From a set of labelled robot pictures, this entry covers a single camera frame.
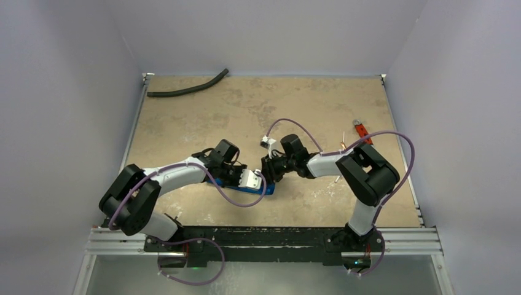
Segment blue cloth napkin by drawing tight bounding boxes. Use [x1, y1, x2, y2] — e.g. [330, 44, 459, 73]
[216, 179, 275, 195]

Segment red handled adjustable wrench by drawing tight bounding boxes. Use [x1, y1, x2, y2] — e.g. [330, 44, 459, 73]
[353, 119, 374, 146]

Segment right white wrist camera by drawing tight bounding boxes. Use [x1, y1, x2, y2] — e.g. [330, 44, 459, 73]
[260, 135, 278, 159]

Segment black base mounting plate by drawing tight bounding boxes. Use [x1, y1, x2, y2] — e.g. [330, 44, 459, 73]
[144, 226, 384, 268]

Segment aluminium frame rail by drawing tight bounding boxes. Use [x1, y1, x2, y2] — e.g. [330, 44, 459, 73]
[86, 226, 443, 257]

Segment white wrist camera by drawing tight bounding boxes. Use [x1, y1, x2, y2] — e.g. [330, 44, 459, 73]
[260, 135, 278, 159]
[238, 169, 263, 194]

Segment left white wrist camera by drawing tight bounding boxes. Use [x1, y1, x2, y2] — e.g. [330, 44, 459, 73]
[238, 169, 263, 194]

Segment brown plastic utensil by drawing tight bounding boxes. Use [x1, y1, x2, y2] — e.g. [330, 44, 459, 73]
[340, 132, 347, 151]

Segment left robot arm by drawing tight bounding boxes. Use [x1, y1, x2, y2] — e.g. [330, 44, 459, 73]
[99, 140, 247, 251]

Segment black foam tube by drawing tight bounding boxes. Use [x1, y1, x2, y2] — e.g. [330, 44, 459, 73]
[146, 68, 229, 98]

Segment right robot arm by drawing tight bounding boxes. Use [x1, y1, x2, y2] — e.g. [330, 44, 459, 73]
[261, 134, 400, 250]

